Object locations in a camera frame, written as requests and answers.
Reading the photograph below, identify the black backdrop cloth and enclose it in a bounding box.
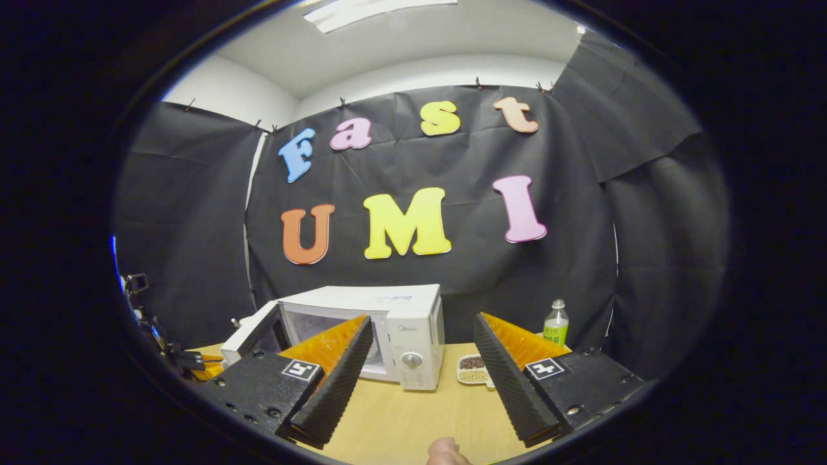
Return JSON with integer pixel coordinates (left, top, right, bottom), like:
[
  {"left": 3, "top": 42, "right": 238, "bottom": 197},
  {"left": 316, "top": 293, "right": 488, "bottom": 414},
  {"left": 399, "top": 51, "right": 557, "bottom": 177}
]
[{"left": 110, "top": 29, "right": 731, "bottom": 382}]

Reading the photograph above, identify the white microwave oven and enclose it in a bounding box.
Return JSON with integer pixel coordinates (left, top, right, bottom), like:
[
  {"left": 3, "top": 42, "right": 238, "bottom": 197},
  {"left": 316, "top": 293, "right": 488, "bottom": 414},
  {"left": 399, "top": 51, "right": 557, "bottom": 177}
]
[{"left": 220, "top": 284, "right": 446, "bottom": 392}]

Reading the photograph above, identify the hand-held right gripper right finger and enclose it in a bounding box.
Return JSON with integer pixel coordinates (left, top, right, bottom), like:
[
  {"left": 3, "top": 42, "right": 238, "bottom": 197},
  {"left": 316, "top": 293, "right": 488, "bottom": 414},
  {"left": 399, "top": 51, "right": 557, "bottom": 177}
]
[{"left": 473, "top": 312, "right": 647, "bottom": 448}]

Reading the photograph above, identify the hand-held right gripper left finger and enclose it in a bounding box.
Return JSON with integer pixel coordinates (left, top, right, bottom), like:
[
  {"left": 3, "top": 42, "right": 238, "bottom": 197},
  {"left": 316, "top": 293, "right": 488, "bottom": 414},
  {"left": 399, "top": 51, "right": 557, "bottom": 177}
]
[{"left": 194, "top": 315, "right": 374, "bottom": 450}]

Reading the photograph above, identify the green drink bottle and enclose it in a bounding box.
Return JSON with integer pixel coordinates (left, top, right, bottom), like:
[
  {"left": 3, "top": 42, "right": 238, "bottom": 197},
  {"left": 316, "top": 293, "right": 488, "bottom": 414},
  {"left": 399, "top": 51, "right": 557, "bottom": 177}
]
[{"left": 543, "top": 299, "right": 570, "bottom": 346}]

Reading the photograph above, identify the large ceiling light panel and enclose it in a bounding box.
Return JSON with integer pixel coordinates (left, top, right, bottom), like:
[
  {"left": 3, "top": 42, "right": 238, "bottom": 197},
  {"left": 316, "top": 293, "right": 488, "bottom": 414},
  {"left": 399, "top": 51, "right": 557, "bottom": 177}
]
[{"left": 302, "top": 0, "right": 459, "bottom": 34}]

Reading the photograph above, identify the white divided tray with grains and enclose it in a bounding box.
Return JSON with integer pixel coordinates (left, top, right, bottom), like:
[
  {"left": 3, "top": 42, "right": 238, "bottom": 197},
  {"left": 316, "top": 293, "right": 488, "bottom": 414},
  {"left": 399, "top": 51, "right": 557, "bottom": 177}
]
[{"left": 456, "top": 354, "right": 497, "bottom": 388}]

